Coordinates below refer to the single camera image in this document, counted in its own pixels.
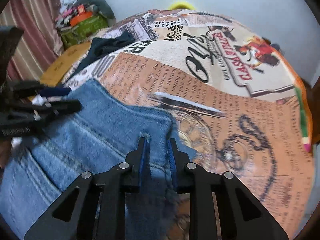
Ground newspaper print bed cover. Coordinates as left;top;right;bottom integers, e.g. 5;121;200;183
62;9;315;239

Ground grey green pillow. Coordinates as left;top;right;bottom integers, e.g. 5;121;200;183
73;0;116;26

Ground dark teal folded garment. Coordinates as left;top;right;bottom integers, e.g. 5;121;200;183
71;31;135;77

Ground green camouflage bag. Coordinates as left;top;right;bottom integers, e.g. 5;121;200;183
60;15;108;49

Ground wooden headboard panel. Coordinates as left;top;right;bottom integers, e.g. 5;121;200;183
40;41;91;87

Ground white cloth beside bed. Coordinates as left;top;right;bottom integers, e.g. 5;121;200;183
31;95;48;106

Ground striped pink beige curtain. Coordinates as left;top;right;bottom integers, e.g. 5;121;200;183
1;0;63;80

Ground orange box on bag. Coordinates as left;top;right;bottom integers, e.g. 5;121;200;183
70;4;93;27

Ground clutter pile on bag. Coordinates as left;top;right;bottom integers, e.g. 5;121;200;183
55;0;78;29

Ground blue denim jeans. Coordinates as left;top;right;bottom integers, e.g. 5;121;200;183
1;79;196;239

